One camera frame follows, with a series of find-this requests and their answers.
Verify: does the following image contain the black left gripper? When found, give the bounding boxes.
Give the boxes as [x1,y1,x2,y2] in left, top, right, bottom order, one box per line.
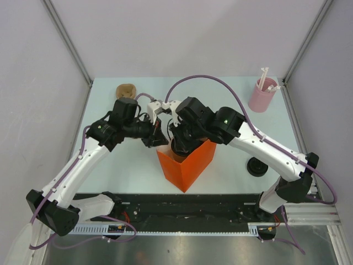
[124,113,169,149]

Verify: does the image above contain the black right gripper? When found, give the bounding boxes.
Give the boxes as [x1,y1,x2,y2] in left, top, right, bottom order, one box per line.
[169,118,206,153]

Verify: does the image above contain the brown pulp cup carrier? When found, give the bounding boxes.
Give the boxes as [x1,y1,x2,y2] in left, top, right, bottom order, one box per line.
[116,83,136,99]

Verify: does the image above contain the brown paper cup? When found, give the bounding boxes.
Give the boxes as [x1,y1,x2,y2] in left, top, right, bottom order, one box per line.
[169,138,188,163]

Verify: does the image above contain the orange paper bag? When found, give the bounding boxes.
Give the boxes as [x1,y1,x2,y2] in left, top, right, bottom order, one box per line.
[156,140,216,193]

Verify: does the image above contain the stack of black lids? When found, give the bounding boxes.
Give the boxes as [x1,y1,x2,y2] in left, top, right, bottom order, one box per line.
[246,157,269,177]

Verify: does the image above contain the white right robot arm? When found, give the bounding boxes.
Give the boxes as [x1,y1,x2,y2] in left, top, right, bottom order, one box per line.
[165,97,319,221]

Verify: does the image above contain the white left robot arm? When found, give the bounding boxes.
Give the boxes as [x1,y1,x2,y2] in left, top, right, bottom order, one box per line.
[26,97,175,236]

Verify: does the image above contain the pink cylindrical holder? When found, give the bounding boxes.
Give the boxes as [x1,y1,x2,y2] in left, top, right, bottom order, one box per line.
[248,79,275,113]

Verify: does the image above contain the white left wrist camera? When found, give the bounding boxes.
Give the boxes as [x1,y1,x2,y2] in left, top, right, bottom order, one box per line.
[147,100,165,124]

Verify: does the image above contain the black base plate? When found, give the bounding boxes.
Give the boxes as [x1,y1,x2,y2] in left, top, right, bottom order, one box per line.
[90,193,323,223]

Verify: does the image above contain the white cable duct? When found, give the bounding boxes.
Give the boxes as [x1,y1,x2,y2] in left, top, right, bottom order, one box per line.
[69,221,258,236]

